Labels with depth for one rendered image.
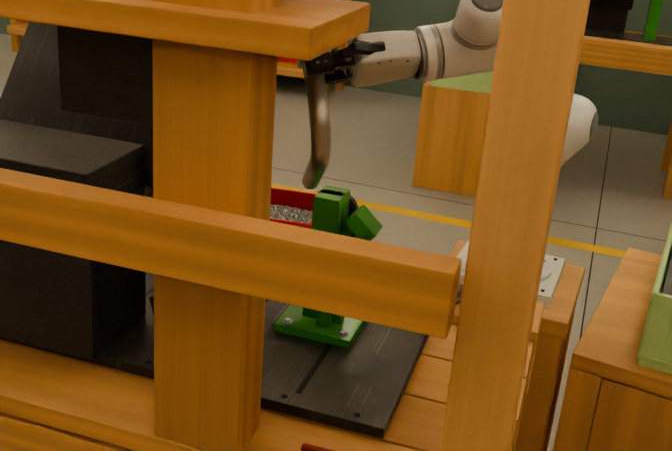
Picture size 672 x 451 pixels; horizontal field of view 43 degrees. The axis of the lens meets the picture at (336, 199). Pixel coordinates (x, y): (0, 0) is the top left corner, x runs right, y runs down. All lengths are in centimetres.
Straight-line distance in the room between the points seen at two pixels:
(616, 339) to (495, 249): 98
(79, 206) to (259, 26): 37
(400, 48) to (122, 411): 72
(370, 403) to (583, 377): 63
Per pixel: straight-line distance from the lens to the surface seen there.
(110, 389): 149
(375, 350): 157
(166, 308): 124
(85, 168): 140
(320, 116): 125
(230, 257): 110
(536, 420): 202
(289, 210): 219
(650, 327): 187
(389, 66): 127
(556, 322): 188
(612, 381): 191
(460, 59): 130
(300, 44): 99
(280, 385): 145
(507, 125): 99
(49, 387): 151
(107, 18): 110
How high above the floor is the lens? 171
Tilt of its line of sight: 21 degrees down
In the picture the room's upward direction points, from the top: 4 degrees clockwise
